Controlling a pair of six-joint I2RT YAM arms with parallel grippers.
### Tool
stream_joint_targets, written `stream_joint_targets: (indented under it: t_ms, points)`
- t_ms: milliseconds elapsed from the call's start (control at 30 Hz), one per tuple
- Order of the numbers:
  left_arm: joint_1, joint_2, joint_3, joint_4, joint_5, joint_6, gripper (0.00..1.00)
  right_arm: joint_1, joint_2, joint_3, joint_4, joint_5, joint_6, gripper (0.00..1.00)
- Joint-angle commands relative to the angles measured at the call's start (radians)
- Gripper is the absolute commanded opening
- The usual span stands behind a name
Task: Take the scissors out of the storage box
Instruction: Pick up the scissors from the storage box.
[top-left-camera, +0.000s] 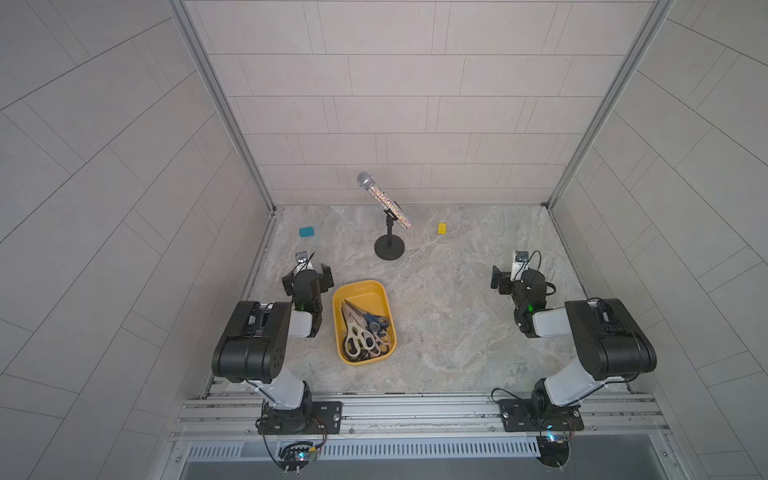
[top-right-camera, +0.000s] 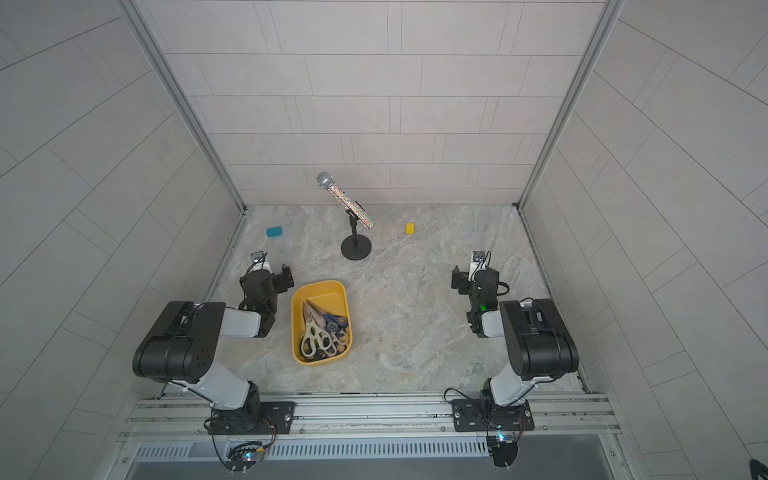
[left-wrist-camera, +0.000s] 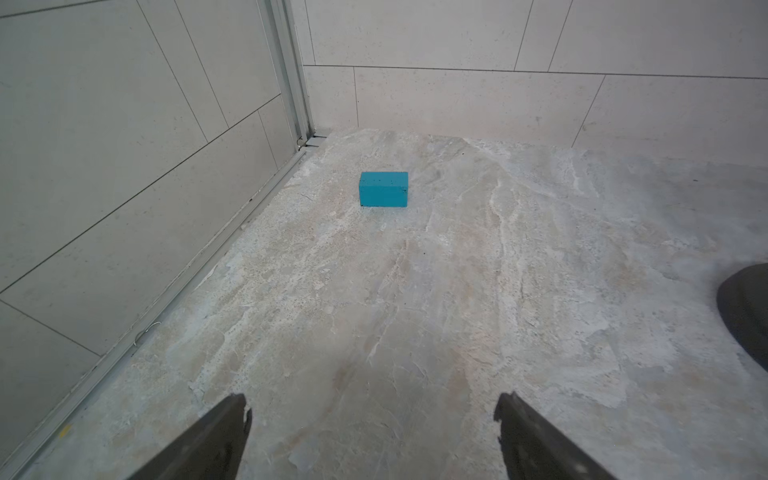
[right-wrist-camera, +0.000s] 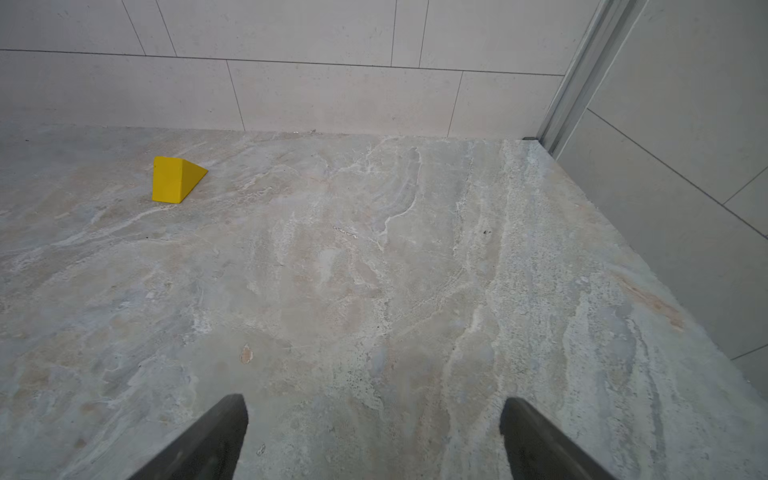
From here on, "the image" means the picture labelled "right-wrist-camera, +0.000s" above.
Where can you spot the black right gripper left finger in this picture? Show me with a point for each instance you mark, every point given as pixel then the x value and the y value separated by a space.
pixel 209 449

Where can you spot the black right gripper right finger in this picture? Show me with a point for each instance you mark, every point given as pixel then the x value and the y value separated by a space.
pixel 538 449

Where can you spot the yellow wedge block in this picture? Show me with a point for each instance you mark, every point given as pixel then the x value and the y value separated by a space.
pixel 174 178

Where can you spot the aluminium corner post right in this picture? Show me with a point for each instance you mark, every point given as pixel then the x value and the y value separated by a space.
pixel 609 28

